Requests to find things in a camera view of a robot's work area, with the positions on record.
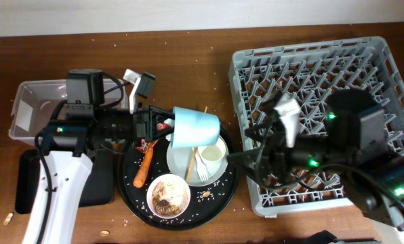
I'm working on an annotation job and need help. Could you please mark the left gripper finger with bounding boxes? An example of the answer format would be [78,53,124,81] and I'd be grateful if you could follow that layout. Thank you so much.
[149,105,175,119]
[151,127,174,141]

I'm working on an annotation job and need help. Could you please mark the blue plastic cup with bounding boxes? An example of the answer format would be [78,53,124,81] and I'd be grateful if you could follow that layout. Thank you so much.
[171,107,220,148]

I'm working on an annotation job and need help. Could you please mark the wooden chopstick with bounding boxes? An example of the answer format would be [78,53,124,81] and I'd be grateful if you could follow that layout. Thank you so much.
[185,106,208,182]

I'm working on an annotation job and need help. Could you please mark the cream plastic cup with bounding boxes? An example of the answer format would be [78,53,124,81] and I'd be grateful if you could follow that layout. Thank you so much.
[197,136,227,165]

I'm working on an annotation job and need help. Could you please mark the white plastic fork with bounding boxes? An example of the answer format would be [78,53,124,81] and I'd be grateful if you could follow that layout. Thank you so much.
[193,147,208,182]

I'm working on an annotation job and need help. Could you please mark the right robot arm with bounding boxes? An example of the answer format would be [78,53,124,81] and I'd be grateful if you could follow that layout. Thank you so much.
[227,89,404,243]

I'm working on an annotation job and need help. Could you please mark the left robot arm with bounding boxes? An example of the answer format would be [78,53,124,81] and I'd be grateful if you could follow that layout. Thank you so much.
[22,68,175,243]

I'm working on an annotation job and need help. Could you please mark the grey dishwasher rack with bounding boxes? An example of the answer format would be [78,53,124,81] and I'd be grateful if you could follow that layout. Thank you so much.
[228,37,404,218]

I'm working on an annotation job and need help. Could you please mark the crumpled white tissue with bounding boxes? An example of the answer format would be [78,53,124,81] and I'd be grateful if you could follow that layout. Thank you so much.
[164,119,174,142]

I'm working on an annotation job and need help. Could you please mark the red snack wrapper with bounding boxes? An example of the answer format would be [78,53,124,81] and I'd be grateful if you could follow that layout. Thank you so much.
[135,123,171,154]

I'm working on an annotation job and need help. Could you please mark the grey plate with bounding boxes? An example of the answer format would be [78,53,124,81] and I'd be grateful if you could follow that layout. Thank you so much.
[167,136,228,187]

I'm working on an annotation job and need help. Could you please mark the orange carrot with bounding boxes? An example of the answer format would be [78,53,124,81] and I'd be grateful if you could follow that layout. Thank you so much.
[133,148,154,188]

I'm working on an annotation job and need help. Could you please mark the round black tray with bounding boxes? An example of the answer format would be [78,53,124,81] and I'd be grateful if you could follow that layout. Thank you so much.
[117,139,239,230]

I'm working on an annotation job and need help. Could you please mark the pink bowl with leftovers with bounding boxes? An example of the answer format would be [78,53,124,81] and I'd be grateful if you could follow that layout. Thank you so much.
[146,174,191,219]

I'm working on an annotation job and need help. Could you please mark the black rectangular tray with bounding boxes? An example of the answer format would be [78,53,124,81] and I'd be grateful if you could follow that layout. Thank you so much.
[15,142,114,214]

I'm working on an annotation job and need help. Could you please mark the clear plastic bin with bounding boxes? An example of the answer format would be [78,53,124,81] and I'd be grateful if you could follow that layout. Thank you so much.
[9,73,129,150]

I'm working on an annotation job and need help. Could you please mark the peanut on table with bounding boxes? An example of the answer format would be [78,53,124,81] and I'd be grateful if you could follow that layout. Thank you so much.
[3,212,14,226]
[100,230,110,237]

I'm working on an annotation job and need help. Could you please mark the black camera cable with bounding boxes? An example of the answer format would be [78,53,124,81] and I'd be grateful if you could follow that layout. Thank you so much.
[100,71,138,111]

